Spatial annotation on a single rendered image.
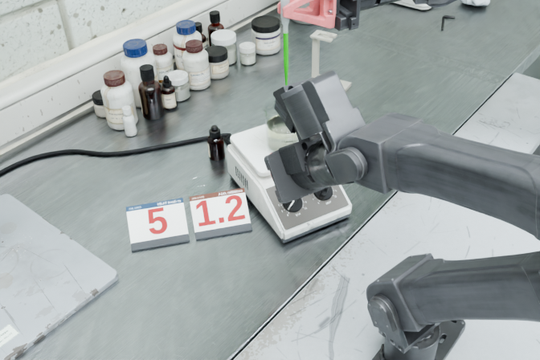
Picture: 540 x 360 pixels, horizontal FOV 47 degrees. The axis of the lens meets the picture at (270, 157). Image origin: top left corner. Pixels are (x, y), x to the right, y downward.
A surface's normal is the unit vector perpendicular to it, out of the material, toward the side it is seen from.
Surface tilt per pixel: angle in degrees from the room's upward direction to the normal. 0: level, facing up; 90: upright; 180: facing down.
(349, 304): 0
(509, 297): 91
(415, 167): 84
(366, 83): 0
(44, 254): 0
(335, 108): 50
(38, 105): 90
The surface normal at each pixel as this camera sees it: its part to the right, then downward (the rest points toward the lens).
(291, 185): 0.36, -0.11
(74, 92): 0.77, 0.37
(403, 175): -0.58, 0.49
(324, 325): -0.02, -0.79
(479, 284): -0.79, 0.35
